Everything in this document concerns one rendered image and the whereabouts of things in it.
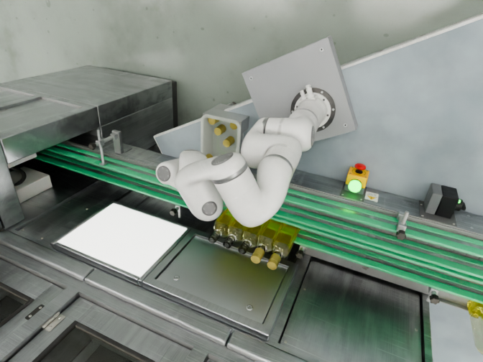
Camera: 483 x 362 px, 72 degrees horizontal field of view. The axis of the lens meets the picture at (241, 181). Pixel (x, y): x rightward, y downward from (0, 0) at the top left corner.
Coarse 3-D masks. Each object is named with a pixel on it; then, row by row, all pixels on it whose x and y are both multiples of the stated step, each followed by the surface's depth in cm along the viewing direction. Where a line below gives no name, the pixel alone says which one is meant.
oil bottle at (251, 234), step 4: (264, 224) 125; (248, 228) 121; (252, 228) 121; (256, 228) 122; (260, 228) 122; (244, 232) 120; (248, 232) 120; (252, 232) 120; (256, 232) 120; (244, 236) 119; (248, 236) 118; (252, 236) 118; (256, 236) 118; (252, 240) 118; (256, 240) 119; (252, 244) 119; (256, 244) 120
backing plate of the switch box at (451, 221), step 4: (420, 200) 121; (420, 204) 119; (420, 208) 116; (424, 208) 117; (420, 212) 114; (424, 212) 115; (420, 216) 112; (424, 216) 112; (428, 216) 112; (432, 216) 113; (436, 216) 113; (440, 216) 113; (452, 216) 113; (432, 220) 111; (436, 220) 111; (440, 220) 111; (444, 220) 111; (448, 220) 111; (452, 220) 112; (448, 224) 109; (452, 224) 109
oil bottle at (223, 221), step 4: (224, 212) 129; (228, 212) 129; (220, 216) 126; (224, 216) 127; (228, 216) 127; (232, 216) 127; (216, 220) 125; (220, 220) 125; (224, 220) 125; (228, 220) 125; (232, 220) 126; (216, 224) 123; (220, 224) 122; (224, 224) 122; (228, 224) 123; (216, 228) 122; (220, 228) 122; (224, 228) 122; (224, 232) 122; (220, 236) 123; (224, 236) 123
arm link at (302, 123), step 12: (300, 108) 103; (276, 120) 94; (288, 120) 93; (300, 120) 92; (312, 120) 97; (264, 132) 94; (276, 132) 93; (288, 132) 91; (300, 132) 90; (312, 132) 91; (312, 144) 93
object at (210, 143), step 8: (224, 120) 130; (232, 120) 129; (208, 128) 139; (240, 128) 129; (208, 136) 141; (216, 136) 143; (224, 136) 142; (240, 136) 131; (208, 144) 143; (216, 144) 145; (232, 144) 142; (208, 152) 145; (216, 152) 147; (224, 152) 145
